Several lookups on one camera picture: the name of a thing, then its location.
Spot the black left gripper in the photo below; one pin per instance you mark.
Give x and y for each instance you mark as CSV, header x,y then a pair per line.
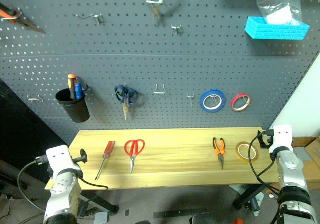
x,y
83,156

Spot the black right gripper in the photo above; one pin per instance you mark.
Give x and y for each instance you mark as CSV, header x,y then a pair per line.
x,y
268,136

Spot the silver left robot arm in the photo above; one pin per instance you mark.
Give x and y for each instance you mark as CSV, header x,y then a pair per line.
x,y
62,196

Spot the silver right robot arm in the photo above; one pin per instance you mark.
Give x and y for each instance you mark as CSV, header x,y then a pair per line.
x,y
292,174

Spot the grey metal pegboard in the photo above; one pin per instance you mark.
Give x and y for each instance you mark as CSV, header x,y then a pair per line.
x,y
160,58

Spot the yellow tape roll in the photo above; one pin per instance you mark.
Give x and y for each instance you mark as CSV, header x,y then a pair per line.
x,y
240,156

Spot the red tape roll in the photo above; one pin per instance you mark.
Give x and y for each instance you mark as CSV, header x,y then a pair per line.
x,y
234,105

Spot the black plastic cup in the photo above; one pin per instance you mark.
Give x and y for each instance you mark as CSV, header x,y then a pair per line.
x,y
75,108

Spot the black table leg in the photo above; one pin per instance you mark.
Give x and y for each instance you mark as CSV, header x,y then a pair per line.
x,y
102,202
247,196

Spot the cardboard box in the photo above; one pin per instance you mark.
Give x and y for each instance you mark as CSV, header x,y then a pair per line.
x,y
308,159

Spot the grey foot pedal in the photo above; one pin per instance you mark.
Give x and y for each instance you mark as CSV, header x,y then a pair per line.
x,y
101,217

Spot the blue tape roll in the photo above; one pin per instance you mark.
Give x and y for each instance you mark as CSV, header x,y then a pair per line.
x,y
203,105

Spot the silver double pegboard hook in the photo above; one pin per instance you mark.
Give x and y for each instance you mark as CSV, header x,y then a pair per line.
x,y
36,99
160,90

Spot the short silver pegboard hook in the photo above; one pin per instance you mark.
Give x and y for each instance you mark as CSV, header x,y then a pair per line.
x,y
191,97
176,28

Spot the blue plastic bin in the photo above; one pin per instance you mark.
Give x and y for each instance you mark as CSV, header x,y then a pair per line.
x,y
275,29

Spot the clear plastic bag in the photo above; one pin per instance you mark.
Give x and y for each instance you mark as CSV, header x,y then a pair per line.
x,y
277,4

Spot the long silver pegboard hook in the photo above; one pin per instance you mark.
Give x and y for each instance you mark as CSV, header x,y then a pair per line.
x,y
95,16

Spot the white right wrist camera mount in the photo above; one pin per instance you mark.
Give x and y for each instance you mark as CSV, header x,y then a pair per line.
x,y
281,137

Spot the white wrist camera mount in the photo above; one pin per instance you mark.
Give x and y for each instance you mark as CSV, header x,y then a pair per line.
x,y
281,137
58,159

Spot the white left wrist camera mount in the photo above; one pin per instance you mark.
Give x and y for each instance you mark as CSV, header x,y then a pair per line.
x,y
58,159

